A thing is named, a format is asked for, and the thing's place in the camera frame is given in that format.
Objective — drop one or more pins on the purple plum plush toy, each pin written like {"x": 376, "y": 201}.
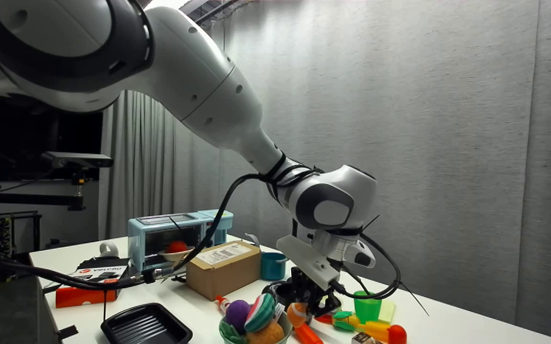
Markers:
{"x": 239, "y": 316}

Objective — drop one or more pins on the red and white glue stick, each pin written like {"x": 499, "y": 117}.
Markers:
{"x": 223, "y": 304}

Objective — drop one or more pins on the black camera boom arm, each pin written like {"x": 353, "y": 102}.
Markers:
{"x": 28, "y": 199}

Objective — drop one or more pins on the orange slice plush toy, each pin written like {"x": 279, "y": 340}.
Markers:
{"x": 298, "y": 314}

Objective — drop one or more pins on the red round toy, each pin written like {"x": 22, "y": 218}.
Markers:
{"x": 177, "y": 247}

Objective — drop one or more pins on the black grill tray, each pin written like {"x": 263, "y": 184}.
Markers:
{"x": 147, "y": 325}

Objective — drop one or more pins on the small red toy piece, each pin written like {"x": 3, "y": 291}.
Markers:
{"x": 325, "y": 318}

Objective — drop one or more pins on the red box with white label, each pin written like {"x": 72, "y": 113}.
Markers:
{"x": 87, "y": 296}

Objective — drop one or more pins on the mint green bowl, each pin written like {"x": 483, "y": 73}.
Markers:
{"x": 225, "y": 331}

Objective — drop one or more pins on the orange carrot toy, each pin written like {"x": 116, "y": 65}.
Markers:
{"x": 309, "y": 335}

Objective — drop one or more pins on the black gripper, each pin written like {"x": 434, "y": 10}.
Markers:
{"x": 317, "y": 285}

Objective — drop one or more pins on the green plastic cup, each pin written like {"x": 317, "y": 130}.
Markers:
{"x": 369, "y": 310}

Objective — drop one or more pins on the watermelon slice plush toy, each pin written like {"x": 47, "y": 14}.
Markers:
{"x": 261, "y": 310}

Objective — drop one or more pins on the teal toy pot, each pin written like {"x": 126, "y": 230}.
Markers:
{"x": 273, "y": 266}

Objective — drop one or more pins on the black monitor screen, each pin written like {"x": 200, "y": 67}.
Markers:
{"x": 20, "y": 140}

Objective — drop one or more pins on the green toy vegetable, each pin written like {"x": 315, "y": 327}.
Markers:
{"x": 344, "y": 319}

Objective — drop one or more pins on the green plush vegetable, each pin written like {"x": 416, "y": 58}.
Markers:
{"x": 269, "y": 335}

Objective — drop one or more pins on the cardboard box with label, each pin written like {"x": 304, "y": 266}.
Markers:
{"x": 225, "y": 270}

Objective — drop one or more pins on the yellow toy bottle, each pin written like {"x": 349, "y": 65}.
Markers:
{"x": 378, "y": 331}

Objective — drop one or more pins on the light blue toy oven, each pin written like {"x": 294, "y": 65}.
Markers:
{"x": 154, "y": 226}

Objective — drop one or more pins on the small grey metal object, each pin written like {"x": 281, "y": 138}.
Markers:
{"x": 108, "y": 249}

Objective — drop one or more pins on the grey backdrop curtain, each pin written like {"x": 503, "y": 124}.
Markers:
{"x": 480, "y": 96}

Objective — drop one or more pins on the black equipment rack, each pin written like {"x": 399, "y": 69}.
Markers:
{"x": 1, "y": 235}

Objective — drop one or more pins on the black flat device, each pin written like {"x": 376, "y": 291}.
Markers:
{"x": 105, "y": 260}

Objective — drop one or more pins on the small printed toy box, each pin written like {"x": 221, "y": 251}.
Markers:
{"x": 365, "y": 339}

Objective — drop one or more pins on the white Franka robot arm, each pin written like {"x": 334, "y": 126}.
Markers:
{"x": 193, "y": 82}

